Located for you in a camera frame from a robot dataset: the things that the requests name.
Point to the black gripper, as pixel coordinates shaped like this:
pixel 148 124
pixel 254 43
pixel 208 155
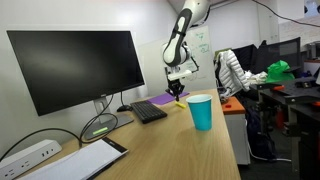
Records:
pixel 175 84

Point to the yellow marker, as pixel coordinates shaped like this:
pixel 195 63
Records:
pixel 181 105

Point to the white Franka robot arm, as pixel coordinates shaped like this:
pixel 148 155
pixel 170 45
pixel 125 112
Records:
pixel 176 46

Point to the blue plastic cup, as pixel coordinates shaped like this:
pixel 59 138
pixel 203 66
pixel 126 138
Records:
pixel 201 113

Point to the purple mat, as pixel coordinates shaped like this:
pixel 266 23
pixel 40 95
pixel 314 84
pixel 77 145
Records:
pixel 161 98

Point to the black keyboard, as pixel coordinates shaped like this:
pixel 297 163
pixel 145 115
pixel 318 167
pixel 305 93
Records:
pixel 148 111

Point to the small red object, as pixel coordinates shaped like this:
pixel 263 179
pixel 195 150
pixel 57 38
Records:
pixel 228 106

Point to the black computer mouse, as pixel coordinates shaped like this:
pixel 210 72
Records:
pixel 124 108

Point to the whiteboard with green writing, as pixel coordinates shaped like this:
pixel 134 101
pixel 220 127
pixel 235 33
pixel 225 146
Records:
pixel 203 43

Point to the white puffer jacket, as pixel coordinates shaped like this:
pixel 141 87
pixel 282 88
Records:
pixel 231 71

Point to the silver monitor stand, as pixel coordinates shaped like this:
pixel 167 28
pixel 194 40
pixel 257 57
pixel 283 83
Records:
pixel 110 122

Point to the white cabinet with orange top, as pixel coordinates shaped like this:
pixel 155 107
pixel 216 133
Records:
pixel 237 133

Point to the white crumpled cloth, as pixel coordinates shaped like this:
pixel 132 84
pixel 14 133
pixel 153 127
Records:
pixel 256 78

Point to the dark backpack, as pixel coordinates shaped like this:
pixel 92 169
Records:
pixel 260 140

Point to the orange and black clamp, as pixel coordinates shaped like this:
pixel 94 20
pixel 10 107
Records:
pixel 277 88

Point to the green bag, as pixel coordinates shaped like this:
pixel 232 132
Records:
pixel 278 71

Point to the black computer monitor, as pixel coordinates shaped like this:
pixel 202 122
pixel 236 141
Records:
pixel 73 66

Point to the black mesh office chair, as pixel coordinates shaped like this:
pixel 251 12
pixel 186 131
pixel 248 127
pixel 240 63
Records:
pixel 283 53

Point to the black workbench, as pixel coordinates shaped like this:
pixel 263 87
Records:
pixel 300 95

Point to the white power strip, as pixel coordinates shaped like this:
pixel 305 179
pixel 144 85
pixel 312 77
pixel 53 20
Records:
pixel 26 158

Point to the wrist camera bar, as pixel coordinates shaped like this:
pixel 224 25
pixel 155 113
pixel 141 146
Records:
pixel 180 75

